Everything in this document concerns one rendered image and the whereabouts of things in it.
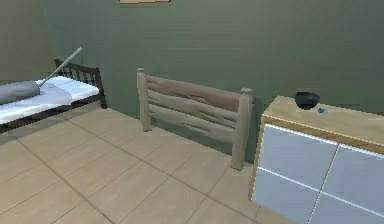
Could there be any black bowl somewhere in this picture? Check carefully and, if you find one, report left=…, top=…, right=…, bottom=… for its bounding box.
left=294, top=91, right=321, bottom=111

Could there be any wooden framed wall picture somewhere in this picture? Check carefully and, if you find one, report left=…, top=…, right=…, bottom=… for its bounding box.
left=119, top=0, right=172, bottom=5

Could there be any white wood-top chest of drawers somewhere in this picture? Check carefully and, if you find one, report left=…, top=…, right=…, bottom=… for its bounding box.
left=248, top=95, right=384, bottom=224

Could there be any grey pillow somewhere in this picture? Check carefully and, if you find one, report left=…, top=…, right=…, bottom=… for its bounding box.
left=0, top=80, right=41, bottom=105

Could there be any grey baseball bat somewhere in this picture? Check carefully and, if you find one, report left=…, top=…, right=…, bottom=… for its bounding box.
left=38, top=46, right=83, bottom=89

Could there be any beige wooden log rack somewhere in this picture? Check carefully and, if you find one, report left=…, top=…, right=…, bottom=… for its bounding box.
left=136, top=67, right=254, bottom=171

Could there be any dark wooden bed white mattress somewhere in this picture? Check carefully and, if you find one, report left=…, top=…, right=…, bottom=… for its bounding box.
left=0, top=58, right=108, bottom=135

